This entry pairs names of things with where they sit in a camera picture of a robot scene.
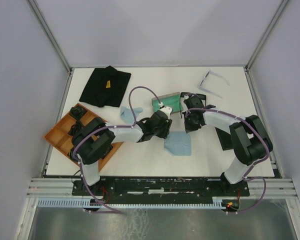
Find black sunglasses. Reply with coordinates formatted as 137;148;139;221
180;92;207;115

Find blue cleaning cloth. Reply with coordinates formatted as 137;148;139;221
163;131;192;156

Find grey glasses case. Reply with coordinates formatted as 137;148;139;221
151;92;183;114

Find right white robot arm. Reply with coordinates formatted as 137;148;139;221
181;92;273;196

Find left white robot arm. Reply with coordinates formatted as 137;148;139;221
71;106;172;195

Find lavender sunglasses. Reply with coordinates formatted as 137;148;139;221
198;69;230;99

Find crumpled blue cloth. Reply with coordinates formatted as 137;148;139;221
120;106;143;125

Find black rectangular case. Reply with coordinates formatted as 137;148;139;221
215;128;233;151

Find black folded cloth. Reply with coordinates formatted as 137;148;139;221
79;65;132;108

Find black item in tray rear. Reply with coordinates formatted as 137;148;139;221
69;105;87;120

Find black item in tray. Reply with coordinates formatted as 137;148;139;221
68;120;84;136
69;105;87;120

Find black item in tray middle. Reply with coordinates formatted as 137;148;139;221
68;120;84;136

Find orange divided tray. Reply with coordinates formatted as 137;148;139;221
44;102;123;174

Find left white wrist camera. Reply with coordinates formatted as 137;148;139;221
159;105;173;119

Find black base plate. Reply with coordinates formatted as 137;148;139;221
72;176;250;201

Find right aluminium frame post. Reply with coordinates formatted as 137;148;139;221
244;0;291;71

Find aluminium frame post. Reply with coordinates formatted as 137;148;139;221
27;0;73;73
244;0;291;71

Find white slotted cable duct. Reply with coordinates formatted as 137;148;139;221
37;195;238;210

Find left aluminium frame post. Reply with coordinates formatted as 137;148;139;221
27;0;73;73

